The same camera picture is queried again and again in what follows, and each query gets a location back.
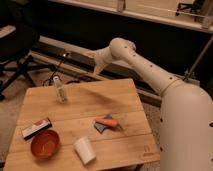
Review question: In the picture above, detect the clear plastic bottle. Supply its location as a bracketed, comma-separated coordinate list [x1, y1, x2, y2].
[53, 76, 68, 103]

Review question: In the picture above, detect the black and white box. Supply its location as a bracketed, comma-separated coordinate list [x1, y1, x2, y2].
[21, 118, 52, 140]

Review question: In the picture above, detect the metal tripod leg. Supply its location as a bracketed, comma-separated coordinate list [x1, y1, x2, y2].
[183, 37, 213, 82]

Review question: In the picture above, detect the orange handled tool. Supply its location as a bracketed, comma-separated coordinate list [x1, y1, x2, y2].
[95, 118, 120, 128]

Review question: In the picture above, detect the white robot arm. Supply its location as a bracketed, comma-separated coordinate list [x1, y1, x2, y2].
[86, 38, 213, 171]

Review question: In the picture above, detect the red ceramic bowl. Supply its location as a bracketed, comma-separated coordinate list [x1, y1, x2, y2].
[30, 130, 60, 159]

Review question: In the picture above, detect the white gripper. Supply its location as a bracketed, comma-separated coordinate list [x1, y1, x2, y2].
[87, 47, 115, 75]

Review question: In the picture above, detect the black office chair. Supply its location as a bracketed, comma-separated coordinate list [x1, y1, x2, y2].
[0, 24, 56, 101]

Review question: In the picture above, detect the blue cloth piece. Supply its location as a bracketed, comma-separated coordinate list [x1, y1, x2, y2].
[94, 114, 112, 134]

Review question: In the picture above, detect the wooden table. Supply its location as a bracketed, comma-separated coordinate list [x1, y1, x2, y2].
[4, 79, 160, 171]

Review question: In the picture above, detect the white paper cup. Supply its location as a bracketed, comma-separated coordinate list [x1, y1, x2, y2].
[74, 136, 96, 165]

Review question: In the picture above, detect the black cable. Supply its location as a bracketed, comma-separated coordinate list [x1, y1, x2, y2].
[43, 51, 81, 87]

